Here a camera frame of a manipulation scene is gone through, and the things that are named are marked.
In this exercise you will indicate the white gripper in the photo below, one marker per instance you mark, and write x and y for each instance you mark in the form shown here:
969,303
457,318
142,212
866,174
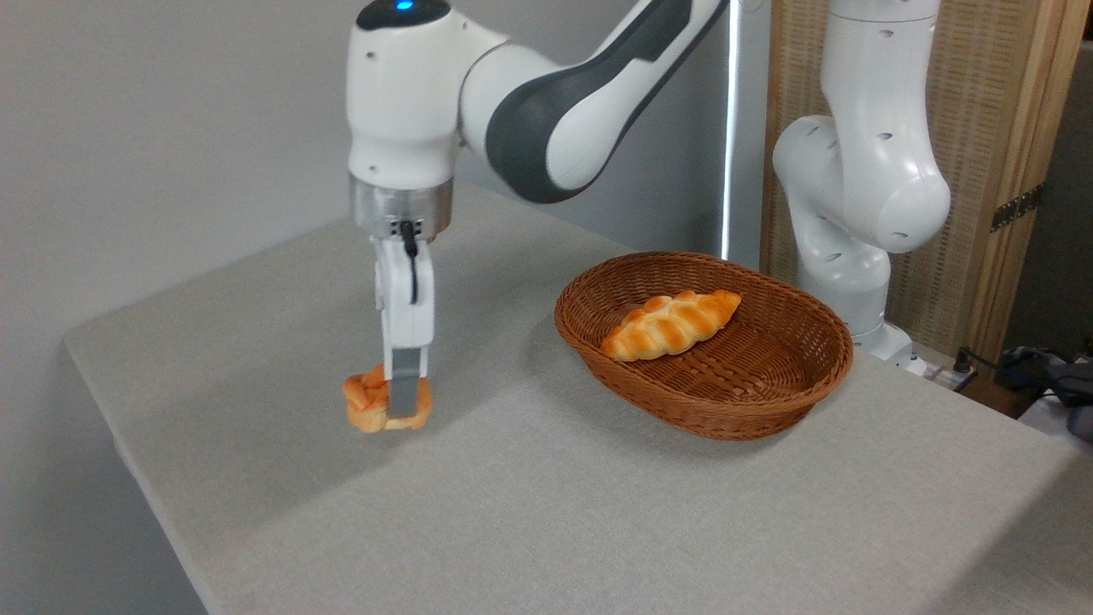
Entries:
401,320

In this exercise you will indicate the round knotted bread roll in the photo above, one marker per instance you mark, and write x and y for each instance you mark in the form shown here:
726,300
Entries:
363,401

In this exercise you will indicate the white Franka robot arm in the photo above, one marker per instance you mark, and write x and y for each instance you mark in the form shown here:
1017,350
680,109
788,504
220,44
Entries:
401,102

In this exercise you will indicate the long braided bread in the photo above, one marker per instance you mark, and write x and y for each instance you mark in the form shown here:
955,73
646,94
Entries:
657,329

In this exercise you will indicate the brown wicker basket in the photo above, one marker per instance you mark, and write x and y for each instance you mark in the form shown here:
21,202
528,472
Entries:
666,401

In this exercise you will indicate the white power strip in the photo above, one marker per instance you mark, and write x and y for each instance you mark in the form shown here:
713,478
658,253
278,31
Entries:
943,373

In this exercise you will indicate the metal screen hinge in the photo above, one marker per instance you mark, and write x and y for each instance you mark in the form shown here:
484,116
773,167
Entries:
1016,207

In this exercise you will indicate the dark grey bundle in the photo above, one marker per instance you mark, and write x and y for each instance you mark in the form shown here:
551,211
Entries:
1072,380

